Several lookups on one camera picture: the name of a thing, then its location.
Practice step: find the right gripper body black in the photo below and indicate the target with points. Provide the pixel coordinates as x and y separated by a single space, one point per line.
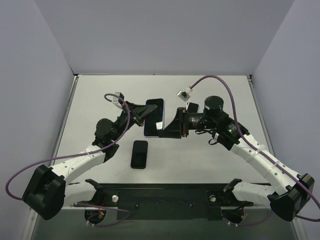
182 122

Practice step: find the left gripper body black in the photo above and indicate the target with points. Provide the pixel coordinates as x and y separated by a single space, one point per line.
135 116

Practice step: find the large phone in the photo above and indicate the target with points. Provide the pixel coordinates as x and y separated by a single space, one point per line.
155 122

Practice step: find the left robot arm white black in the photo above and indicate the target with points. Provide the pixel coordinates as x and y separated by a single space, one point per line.
52 188

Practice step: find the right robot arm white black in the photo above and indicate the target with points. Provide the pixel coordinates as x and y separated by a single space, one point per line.
287 191

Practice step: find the small black phone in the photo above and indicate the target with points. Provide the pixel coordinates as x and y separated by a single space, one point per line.
139 154

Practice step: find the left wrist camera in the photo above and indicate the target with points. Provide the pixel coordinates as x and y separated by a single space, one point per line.
118 100

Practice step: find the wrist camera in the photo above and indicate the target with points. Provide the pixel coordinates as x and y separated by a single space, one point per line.
185 95
118 100

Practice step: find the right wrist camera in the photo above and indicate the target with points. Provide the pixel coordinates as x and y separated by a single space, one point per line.
185 95

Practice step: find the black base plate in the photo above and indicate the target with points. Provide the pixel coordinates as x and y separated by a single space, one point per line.
172 201

